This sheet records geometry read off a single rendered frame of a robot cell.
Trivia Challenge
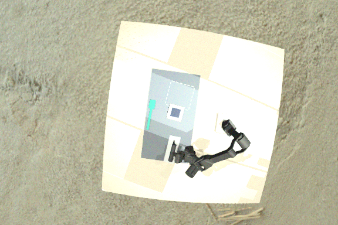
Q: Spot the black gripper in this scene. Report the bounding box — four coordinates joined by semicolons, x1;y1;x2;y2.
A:
173;151;197;165

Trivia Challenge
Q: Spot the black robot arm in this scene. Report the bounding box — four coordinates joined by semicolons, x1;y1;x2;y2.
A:
184;119;251;178

